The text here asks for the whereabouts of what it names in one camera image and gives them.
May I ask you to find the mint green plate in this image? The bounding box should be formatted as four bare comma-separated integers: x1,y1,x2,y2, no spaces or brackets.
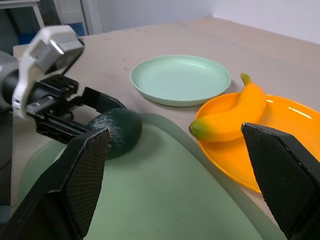
129,54,232,108

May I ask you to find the dark green avocado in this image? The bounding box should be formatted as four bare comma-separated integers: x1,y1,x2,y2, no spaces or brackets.
86,107,143,161

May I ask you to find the sage green plate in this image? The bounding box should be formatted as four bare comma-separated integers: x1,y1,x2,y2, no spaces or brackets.
17,112,288,240

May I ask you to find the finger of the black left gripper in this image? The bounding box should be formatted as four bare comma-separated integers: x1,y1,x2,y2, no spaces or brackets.
34,114,90,145
81,86,127,115

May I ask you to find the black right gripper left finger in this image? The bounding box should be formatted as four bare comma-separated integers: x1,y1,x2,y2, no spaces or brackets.
0,127,111,240

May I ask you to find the white shelf frame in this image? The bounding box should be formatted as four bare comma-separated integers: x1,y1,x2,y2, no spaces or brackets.
0,0,46,29

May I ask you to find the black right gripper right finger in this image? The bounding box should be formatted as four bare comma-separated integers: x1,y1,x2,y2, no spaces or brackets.
240,122,320,240

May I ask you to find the yellow banana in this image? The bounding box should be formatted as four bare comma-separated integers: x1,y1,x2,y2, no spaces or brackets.
188,72,267,143

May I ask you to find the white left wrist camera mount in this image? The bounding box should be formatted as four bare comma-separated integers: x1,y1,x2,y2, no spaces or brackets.
11,24,85,120

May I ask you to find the orange plate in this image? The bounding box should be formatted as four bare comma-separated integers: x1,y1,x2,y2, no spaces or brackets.
194,92,320,195

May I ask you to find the blue box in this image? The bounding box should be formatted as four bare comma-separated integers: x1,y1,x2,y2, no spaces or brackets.
66,22,85,38

